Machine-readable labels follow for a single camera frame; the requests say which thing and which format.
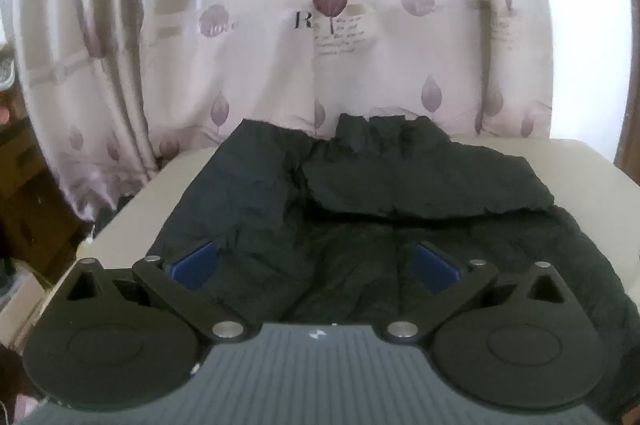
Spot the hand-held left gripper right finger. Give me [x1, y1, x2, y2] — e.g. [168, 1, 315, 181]
[382, 241, 577, 347]

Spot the dark wooden frame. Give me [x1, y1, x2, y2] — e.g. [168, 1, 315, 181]
[614, 0, 640, 186]

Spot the white ribbed object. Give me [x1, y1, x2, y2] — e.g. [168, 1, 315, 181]
[0, 50, 17, 89]

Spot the white leaf print curtain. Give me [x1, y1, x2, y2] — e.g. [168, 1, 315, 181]
[0, 0, 621, 226]

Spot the brown wooden cabinet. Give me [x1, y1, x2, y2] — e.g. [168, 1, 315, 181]
[0, 118, 96, 263]

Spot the black padded jacket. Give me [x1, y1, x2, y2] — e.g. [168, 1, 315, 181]
[145, 105, 639, 348]

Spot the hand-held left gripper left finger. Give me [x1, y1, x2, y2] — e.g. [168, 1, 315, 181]
[56, 241, 262, 347]

